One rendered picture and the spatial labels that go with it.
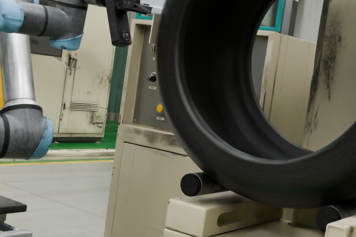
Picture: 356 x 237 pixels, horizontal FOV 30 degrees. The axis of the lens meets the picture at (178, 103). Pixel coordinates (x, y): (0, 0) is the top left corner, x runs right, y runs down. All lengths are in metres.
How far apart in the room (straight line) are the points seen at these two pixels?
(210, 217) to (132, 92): 1.12
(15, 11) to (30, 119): 0.35
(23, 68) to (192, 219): 0.76
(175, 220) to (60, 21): 0.56
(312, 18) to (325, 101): 9.99
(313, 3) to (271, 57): 9.55
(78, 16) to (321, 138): 0.63
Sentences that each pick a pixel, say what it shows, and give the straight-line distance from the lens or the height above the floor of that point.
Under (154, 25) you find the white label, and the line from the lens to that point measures 1.33.
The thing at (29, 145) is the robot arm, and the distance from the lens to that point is 1.77.
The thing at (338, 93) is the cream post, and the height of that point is 1.11.
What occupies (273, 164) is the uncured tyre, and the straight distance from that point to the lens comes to 1.17.
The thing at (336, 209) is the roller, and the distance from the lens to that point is 1.16.
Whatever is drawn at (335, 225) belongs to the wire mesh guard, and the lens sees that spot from 0.62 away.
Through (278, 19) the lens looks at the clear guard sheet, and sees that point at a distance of 2.05.
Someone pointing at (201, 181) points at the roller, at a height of 0.91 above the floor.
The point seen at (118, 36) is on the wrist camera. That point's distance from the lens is 1.50.
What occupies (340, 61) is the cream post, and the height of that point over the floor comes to 1.18.
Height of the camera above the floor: 1.12
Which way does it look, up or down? 3 degrees down
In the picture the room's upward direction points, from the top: 8 degrees clockwise
